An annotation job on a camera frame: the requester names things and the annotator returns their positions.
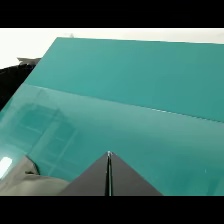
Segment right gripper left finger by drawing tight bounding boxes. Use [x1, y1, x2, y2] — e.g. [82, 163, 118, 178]
[58, 151, 110, 197]

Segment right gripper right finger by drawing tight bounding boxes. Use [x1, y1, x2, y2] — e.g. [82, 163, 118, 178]
[109, 151, 164, 197]

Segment grey T-shirt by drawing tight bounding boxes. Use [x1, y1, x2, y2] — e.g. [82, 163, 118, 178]
[0, 155, 72, 197]

